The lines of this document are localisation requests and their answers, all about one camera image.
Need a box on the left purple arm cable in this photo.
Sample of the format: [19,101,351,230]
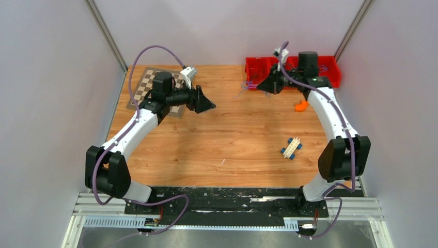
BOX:
[92,45,190,237]

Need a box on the red bin far left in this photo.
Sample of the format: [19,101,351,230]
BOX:
[244,56,278,90]

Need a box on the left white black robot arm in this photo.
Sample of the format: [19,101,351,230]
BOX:
[85,67,216,214]

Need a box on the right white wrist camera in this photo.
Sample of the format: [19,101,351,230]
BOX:
[273,47,289,71]

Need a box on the wooden chessboard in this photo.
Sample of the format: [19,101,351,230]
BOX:
[133,67,185,118]

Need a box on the red bin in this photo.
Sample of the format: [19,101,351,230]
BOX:
[285,56,303,73]
[244,56,278,90]
[318,55,341,88]

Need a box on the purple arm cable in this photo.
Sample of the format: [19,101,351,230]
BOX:
[277,41,357,239]
[92,45,190,237]

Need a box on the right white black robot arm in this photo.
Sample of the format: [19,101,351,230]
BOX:
[257,47,371,216]

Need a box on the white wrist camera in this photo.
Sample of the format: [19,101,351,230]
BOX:
[180,66,197,89]
[273,47,289,71]

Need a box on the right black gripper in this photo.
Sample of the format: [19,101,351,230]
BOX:
[257,62,303,95]

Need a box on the orange plastic piece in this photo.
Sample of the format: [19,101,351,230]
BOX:
[294,100,309,112]

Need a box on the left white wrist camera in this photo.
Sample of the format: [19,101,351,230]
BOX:
[180,66,197,89]

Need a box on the aluminium frame rail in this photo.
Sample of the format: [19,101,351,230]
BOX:
[62,193,394,247]

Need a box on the white blue toy block car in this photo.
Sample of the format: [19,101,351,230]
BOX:
[280,137,302,160]

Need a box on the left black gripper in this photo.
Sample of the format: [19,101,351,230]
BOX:
[166,79,216,114]

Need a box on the red bin far right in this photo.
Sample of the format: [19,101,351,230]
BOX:
[318,55,341,88]

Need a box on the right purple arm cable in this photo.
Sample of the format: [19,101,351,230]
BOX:
[277,41,357,239]

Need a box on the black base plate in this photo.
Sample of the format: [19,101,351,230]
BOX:
[121,187,329,226]

